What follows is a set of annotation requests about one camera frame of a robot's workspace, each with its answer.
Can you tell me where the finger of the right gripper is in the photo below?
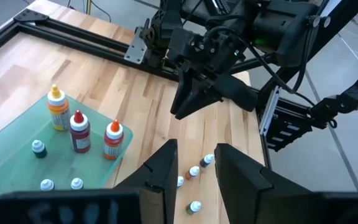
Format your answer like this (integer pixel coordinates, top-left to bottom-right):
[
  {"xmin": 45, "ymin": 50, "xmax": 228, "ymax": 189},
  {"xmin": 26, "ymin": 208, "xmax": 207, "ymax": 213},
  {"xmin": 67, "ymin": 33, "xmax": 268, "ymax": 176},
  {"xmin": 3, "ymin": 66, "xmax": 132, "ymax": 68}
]
[
  {"xmin": 175, "ymin": 77, "xmax": 224, "ymax": 121},
  {"xmin": 170, "ymin": 67, "xmax": 199, "ymax": 114}
]

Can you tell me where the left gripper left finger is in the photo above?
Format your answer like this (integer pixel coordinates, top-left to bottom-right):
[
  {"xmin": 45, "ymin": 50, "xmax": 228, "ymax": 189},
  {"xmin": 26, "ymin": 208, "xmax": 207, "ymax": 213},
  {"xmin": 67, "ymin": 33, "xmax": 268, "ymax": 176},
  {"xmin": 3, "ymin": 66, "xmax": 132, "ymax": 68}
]
[{"xmin": 112, "ymin": 139, "xmax": 179, "ymax": 224}]

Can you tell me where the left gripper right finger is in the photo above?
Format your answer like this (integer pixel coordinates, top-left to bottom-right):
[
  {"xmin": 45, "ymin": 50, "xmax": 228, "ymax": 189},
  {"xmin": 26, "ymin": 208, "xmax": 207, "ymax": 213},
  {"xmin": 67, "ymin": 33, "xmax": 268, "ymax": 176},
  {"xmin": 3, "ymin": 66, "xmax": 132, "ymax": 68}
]
[{"xmin": 214, "ymin": 142, "xmax": 310, "ymax": 224}]

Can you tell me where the small brown orange coloring bottle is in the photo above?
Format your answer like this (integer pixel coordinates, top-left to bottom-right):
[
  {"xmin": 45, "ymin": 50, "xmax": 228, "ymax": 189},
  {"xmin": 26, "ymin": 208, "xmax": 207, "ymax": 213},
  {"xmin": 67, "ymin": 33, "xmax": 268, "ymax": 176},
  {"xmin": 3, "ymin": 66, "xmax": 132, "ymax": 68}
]
[{"xmin": 185, "ymin": 166, "xmax": 201, "ymax": 181}]

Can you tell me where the small blue food coloring bottle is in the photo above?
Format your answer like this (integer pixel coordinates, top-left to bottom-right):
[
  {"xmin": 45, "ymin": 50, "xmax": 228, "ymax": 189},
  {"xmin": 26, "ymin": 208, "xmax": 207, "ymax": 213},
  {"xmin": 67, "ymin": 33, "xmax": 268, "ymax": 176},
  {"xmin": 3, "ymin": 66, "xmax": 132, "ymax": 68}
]
[{"xmin": 200, "ymin": 154, "xmax": 215, "ymax": 169}]

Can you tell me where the small dark green coloring bottle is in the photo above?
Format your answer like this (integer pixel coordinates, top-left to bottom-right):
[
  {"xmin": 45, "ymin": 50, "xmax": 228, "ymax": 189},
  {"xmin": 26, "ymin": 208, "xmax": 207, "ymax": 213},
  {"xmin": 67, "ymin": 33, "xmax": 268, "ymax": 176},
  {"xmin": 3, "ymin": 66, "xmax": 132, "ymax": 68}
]
[{"xmin": 186, "ymin": 200, "xmax": 203, "ymax": 215}]

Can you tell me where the small black food coloring bottle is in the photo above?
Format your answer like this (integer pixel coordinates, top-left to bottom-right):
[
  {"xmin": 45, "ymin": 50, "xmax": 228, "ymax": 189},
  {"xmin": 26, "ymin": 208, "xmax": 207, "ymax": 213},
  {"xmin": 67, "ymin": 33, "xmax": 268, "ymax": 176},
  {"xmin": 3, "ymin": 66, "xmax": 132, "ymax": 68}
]
[{"xmin": 70, "ymin": 177, "xmax": 85, "ymax": 190}]

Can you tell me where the large red food coloring bottle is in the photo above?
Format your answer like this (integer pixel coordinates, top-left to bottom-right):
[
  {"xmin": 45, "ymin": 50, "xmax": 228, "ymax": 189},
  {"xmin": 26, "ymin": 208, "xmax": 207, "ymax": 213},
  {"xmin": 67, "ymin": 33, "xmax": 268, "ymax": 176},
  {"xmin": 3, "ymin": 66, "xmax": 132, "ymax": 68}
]
[{"xmin": 69, "ymin": 109, "xmax": 91, "ymax": 154}]

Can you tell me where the small purple food coloring bottle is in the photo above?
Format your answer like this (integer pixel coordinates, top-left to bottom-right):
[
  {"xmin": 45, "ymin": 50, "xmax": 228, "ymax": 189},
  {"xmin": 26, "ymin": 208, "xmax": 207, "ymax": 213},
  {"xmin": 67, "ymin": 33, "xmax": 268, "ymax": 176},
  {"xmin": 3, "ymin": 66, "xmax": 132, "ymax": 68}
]
[{"xmin": 40, "ymin": 179, "xmax": 55, "ymax": 192}]

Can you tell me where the large yellow food coloring bottle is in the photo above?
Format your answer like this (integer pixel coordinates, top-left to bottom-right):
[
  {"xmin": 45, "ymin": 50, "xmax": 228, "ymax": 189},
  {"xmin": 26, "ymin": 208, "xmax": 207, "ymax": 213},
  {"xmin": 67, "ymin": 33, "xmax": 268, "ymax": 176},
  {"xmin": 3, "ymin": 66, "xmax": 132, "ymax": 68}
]
[{"xmin": 47, "ymin": 83, "xmax": 71, "ymax": 132}]

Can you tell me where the small white-capped coloring bottle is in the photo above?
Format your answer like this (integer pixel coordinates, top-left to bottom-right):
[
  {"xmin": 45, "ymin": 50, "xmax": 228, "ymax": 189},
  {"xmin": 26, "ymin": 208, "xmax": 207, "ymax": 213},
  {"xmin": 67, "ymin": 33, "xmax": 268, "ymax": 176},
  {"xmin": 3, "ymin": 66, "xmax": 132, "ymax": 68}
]
[{"xmin": 31, "ymin": 139, "xmax": 48, "ymax": 159}]

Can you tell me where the translucent teal plastic bin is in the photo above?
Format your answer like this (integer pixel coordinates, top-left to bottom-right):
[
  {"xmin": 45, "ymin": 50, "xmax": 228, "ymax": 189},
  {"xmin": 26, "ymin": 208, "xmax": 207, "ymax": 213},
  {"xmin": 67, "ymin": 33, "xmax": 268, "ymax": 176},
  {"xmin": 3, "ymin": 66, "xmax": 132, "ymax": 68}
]
[{"xmin": 0, "ymin": 93, "xmax": 134, "ymax": 212}]

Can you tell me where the grey metal bracket plate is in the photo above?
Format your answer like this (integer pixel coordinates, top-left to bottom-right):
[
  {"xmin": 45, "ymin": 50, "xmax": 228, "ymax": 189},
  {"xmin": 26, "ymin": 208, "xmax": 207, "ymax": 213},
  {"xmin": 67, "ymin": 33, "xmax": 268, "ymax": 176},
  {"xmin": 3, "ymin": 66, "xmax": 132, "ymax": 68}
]
[{"xmin": 124, "ymin": 27, "xmax": 149, "ymax": 65}]

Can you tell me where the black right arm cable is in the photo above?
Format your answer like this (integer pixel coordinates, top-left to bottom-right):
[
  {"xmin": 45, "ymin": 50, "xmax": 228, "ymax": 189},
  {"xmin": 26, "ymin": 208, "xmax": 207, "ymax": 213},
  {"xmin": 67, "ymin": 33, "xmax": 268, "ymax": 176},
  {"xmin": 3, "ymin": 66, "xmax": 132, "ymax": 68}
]
[{"xmin": 206, "ymin": 15, "xmax": 318, "ymax": 106}]

